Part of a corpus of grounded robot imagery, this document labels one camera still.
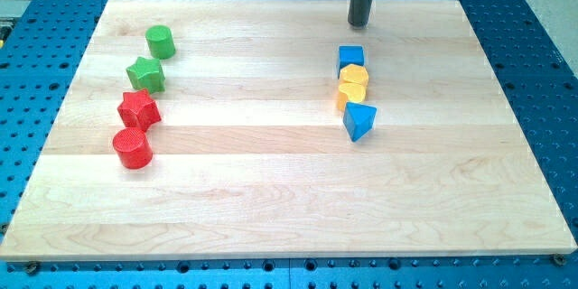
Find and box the blue cube block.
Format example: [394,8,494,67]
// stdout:
[337,45,365,74]

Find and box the wooden board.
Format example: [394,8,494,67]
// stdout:
[1,0,576,262]

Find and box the yellow heart block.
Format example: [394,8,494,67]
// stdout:
[336,82,367,112]

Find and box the blue triangle block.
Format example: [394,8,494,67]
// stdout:
[342,102,377,142]

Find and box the yellow pentagon block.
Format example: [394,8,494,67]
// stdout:
[339,64,369,87]

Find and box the red star block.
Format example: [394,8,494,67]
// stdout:
[117,89,162,132]

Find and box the green star block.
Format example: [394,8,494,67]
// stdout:
[126,57,165,94]

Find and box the green cylinder block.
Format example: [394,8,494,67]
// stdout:
[145,25,176,60]

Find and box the red cylinder block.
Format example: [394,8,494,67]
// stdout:
[112,127,153,169]

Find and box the blue perforated table plate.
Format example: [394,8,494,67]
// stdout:
[1,0,577,288]

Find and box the left board clamp screw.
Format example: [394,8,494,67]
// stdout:
[23,261,41,275]

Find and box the board clamp screw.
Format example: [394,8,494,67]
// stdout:
[23,261,41,275]
[550,254,567,267]

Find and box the right board clamp screw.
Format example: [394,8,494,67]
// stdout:
[550,254,567,267]

